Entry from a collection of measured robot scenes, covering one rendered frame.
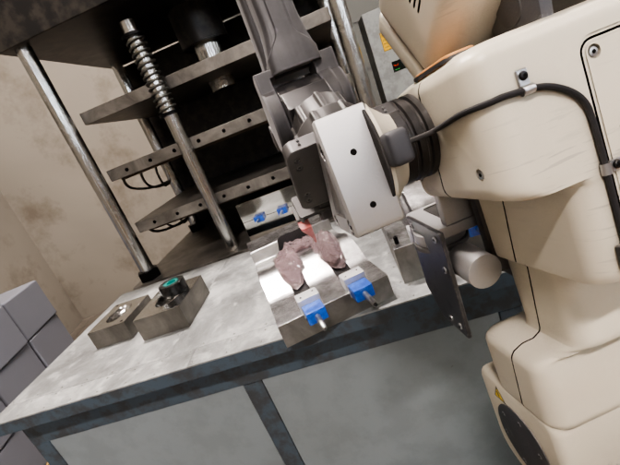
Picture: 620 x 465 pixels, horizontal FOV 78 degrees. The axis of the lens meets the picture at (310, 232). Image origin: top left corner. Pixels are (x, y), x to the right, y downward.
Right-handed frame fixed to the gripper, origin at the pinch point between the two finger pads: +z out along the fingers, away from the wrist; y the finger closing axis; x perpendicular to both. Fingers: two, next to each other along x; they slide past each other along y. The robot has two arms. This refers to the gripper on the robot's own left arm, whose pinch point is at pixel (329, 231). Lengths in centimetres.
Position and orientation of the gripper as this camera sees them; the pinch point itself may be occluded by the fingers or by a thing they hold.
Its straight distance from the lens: 78.2
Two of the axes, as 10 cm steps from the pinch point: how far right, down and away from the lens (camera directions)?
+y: -9.2, 3.9, -0.7
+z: 2.3, 6.8, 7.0
